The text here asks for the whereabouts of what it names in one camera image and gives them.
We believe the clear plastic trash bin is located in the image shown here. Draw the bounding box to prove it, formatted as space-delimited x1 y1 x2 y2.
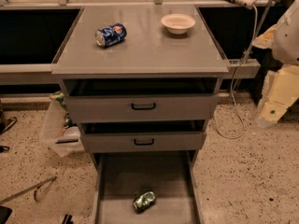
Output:
40 91 84 157

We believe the middle grey drawer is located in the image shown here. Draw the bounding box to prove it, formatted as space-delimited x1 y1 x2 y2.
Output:
81 120 206 153

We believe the crushed green can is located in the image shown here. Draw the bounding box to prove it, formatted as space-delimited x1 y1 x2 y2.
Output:
133 190 156 213

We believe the grey drawer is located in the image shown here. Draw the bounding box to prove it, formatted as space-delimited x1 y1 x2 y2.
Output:
63 77 218 123
91 151 204 224
81 120 206 153

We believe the blue soda can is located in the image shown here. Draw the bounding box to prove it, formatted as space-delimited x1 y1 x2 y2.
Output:
94 23 127 48

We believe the white bowl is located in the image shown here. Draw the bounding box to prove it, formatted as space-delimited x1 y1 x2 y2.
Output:
161 14 196 35

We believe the top grey drawer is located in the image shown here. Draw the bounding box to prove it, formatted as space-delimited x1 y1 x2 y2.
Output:
63 77 218 123

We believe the grey metal bar on floor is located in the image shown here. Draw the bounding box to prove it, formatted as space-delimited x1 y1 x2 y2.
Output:
0 176 57 205

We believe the grey drawer cabinet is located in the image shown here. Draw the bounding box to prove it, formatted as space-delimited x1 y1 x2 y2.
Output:
50 5 231 168

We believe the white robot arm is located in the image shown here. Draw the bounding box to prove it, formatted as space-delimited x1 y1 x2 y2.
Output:
254 0 299 128

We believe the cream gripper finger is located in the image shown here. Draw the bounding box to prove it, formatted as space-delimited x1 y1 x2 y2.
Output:
256 64 299 128

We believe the bottom grey drawer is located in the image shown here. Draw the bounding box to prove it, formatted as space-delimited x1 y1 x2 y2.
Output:
91 151 204 224

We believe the black strap on floor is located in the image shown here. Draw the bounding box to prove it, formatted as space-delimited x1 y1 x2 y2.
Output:
0 116 19 136

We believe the white power cable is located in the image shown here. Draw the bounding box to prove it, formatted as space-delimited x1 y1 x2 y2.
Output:
214 4 260 140

